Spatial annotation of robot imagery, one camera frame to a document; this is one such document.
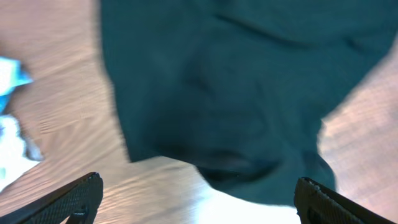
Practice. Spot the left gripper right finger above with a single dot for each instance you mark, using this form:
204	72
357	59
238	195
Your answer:
317	204

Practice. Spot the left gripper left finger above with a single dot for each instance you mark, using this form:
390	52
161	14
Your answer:
75	203

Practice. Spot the black t-shirt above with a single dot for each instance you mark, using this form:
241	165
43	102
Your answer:
239	88

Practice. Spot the white folded garment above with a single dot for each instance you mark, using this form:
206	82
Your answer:
19	153

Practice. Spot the light blue garment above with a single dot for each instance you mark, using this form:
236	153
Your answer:
12	76

